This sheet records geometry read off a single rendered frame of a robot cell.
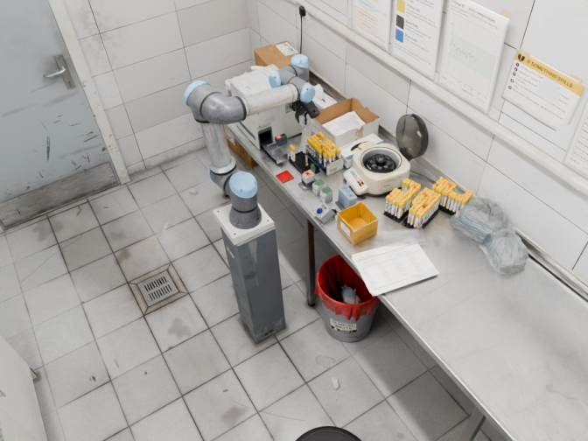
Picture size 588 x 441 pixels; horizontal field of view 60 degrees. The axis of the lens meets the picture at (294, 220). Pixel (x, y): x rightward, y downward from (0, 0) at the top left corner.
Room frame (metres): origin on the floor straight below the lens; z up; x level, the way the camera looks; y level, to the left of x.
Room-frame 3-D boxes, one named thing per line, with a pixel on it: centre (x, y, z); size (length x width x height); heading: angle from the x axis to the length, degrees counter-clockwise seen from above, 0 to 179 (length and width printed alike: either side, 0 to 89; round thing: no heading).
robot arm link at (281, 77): (1.93, 0.00, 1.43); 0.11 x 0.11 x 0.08; 37
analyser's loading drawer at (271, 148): (2.12, 0.09, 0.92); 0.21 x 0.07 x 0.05; 29
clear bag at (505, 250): (1.33, -0.88, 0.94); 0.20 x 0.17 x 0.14; 4
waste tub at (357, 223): (1.53, -0.28, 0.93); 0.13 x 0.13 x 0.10; 28
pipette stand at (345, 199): (1.69, -0.26, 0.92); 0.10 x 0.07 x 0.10; 24
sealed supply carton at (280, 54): (2.83, 0.01, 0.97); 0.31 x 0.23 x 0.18; 22
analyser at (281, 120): (2.33, 0.10, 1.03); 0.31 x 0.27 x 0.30; 29
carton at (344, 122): (2.21, -0.30, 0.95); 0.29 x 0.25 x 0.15; 119
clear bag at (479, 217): (1.50, -0.83, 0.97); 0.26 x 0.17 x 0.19; 43
